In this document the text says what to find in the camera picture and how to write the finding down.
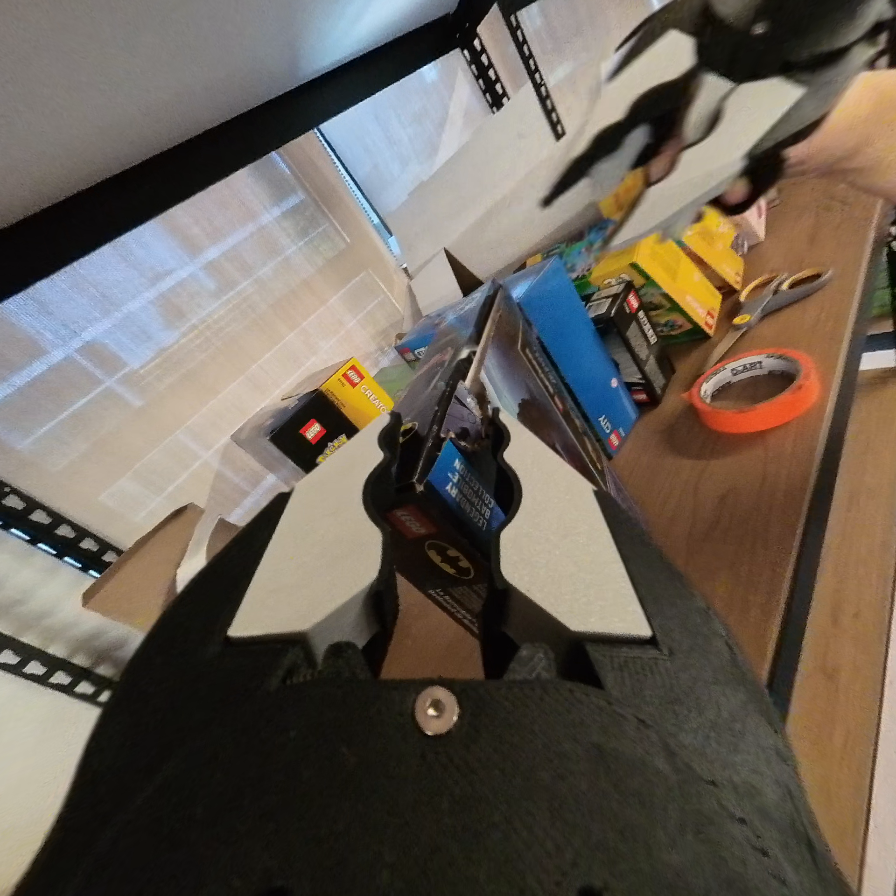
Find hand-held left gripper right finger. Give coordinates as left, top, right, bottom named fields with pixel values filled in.
left=482, top=409, right=660, bottom=652

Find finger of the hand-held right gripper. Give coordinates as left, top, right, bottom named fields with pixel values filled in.
left=541, top=72, right=702, bottom=209
left=608, top=0, right=709, bottom=77

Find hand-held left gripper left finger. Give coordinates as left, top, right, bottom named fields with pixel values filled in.
left=224, top=413, right=403, bottom=667

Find black bat logo box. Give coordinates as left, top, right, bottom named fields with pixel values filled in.
left=381, top=280, right=611, bottom=639

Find orange tape roll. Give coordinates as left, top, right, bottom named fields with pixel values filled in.
left=682, top=348, right=821, bottom=435

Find small blue toy car box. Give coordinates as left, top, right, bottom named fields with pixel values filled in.
left=394, top=318, right=463, bottom=382

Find person's right hand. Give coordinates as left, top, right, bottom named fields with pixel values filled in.
left=720, top=69, right=896, bottom=219

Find black box yellow logo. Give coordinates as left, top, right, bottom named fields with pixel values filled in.
left=269, top=391, right=361, bottom=478

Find small yellow toy box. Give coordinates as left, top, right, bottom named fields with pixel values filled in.
left=682, top=206, right=746, bottom=291

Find yellow toy box green picture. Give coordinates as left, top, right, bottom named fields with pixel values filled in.
left=574, top=234, right=723, bottom=345

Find open brown cardboard box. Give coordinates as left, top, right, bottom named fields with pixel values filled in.
left=83, top=500, right=242, bottom=631

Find yellow toy box brown side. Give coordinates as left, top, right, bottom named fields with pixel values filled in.
left=318, top=357, right=396, bottom=429

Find large blue toy box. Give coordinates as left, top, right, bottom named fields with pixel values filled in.
left=504, top=255, right=641, bottom=459

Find grey yellow scissors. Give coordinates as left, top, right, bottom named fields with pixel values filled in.
left=703, top=266, right=834, bottom=373

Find black racing toy box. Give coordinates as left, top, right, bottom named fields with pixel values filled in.
left=584, top=280, right=673, bottom=407

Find wooden shelf board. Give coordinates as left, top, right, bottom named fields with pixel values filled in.
left=784, top=378, right=896, bottom=890

